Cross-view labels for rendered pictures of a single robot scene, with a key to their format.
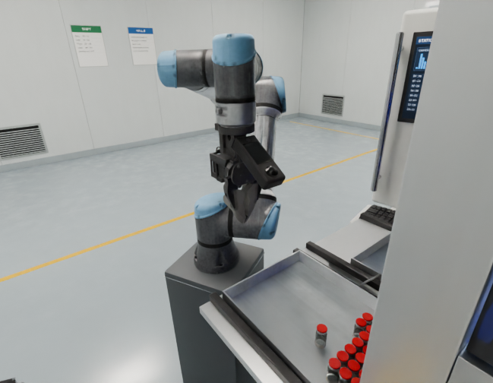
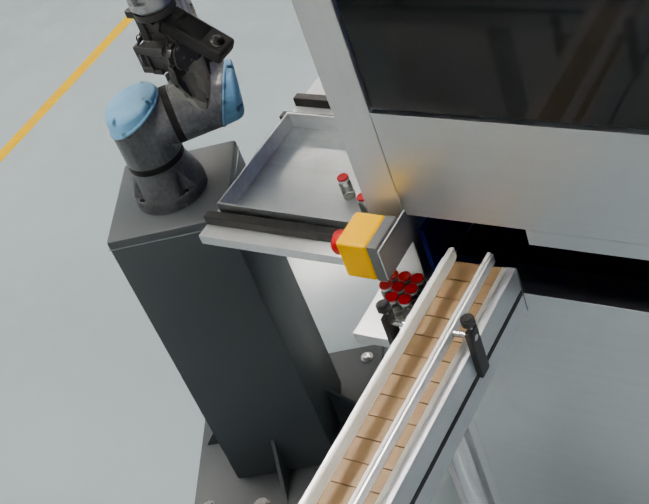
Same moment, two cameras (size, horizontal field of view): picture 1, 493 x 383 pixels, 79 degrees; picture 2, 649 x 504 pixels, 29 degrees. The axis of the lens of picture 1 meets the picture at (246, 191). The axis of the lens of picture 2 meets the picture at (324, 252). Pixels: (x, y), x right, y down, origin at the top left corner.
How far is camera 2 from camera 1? 151 cm
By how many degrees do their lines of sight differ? 17
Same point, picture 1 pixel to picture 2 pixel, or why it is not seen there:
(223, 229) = (169, 136)
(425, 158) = (309, 30)
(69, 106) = not seen: outside the picture
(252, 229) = (210, 114)
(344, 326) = not seen: hidden behind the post
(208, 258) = (164, 190)
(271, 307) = (283, 192)
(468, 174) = (325, 33)
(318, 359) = (352, 208)
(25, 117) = not seen: outside the picture
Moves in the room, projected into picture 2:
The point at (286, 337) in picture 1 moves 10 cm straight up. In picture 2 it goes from (313, 209) to (295, 165)
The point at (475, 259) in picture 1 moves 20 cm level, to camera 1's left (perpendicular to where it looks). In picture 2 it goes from (347, 66) to (219, 133)
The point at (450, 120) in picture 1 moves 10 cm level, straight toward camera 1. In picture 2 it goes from (308, 14) to (294, 58)
